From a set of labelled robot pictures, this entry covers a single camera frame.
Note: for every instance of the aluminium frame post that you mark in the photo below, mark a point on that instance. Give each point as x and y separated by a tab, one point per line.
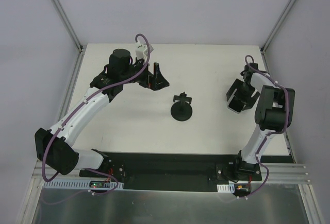
279	22
67	24

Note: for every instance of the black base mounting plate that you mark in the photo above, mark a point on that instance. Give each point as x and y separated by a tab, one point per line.
175	172

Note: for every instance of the black smartphone clear case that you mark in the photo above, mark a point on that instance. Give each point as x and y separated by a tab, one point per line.
235	105

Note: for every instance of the left white cable duct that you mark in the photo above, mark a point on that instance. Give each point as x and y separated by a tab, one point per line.
83	184

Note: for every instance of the white cable duct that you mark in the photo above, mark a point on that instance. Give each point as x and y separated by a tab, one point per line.
226	188
83	184

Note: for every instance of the aluminium front rail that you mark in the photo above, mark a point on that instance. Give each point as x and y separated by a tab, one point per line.
279	173

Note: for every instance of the left aluminium frame post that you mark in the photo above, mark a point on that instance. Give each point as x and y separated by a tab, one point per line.
67	24

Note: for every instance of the right aluminium frame post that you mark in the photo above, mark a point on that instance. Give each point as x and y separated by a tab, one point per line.
279	22

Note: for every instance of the right white cable duct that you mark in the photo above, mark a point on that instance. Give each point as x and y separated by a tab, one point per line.
226	188

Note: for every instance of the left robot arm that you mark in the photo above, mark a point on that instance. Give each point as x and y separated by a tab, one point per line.
54	146

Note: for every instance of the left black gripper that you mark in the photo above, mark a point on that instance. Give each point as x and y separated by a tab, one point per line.
149	79

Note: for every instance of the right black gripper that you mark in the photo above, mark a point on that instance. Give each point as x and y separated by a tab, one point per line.
242	94

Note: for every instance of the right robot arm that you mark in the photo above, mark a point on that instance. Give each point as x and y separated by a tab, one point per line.
273	113

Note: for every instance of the black phone stand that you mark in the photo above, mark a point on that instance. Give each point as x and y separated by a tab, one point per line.
181	109

